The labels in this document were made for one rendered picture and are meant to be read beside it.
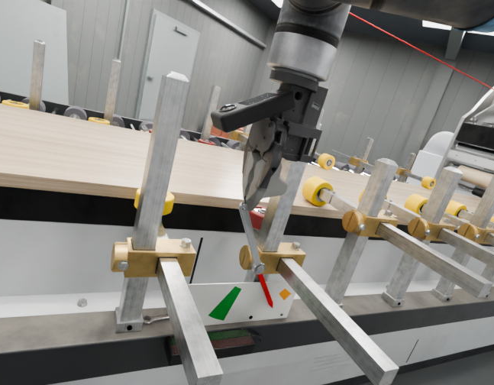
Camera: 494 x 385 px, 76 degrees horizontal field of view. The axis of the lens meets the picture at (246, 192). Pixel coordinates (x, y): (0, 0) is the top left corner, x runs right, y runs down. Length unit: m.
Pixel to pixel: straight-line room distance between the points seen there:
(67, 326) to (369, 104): 8.29
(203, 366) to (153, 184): 0.27
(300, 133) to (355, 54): 8.44
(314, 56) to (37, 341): 0.60
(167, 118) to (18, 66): 4.61
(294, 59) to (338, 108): 8.29
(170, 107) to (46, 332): 0.42
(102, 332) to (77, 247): 0.23
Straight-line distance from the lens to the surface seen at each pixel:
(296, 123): 0.48
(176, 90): 0.49
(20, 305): 0.84
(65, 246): 0.80
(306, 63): 0.45
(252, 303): 0.71
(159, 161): 0.50
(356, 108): 8.63
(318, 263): 1.10
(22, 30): 5.16
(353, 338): 0.54
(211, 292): 0.64
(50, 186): 0.73
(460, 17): 0.37
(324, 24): 0.46
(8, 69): 5.00
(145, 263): 0.57
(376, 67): 8.73
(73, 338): 0.65
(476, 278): 0.71
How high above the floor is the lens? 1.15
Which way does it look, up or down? 16 degrees down
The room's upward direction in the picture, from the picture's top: 16 degrees clockwise
